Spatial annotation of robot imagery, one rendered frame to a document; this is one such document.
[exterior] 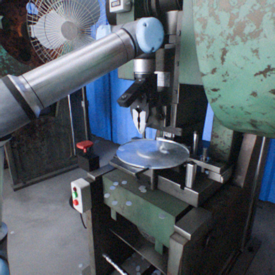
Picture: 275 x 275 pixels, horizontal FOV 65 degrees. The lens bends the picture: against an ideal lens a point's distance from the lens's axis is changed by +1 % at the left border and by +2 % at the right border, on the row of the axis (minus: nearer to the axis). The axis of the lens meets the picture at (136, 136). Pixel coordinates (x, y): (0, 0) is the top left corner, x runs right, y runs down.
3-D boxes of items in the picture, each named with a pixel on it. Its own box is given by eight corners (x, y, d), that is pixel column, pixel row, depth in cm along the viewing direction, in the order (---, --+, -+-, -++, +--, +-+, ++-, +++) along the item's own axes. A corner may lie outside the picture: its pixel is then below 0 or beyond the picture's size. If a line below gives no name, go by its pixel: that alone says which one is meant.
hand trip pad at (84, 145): (83, 161, 100) (82, 146, 98) (76, 158, 104) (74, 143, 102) (95, 157, 105) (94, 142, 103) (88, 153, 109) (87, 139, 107)
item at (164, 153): (125, 138, 103) (125, 136, 103) (187, 142, 98) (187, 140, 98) (107, 165, 76) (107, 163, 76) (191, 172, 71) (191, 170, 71)
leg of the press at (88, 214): (94, 289, 114) (79, 123, 84) (81, 275, 121) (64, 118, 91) (187, 207, 176) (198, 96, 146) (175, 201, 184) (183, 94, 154)
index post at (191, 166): (191, 188, 76) (193, 164, 73) (183, 185, 78) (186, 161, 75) (195, 185, 78) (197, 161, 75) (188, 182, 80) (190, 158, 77)
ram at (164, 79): (168, 130, 78) (174, 41, 68) (138, 122, 88) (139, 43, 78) (193, 121, 90) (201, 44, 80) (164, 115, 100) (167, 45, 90)
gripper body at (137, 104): (161, 107, 78) (162, 72, 74) (145, 111, 72) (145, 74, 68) (145, 105, 83) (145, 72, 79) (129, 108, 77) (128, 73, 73)
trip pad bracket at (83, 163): (91, 194, 104) (88, 157, 97) (80, 187, 110) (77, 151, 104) (101, 189, 108) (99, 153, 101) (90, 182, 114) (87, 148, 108)
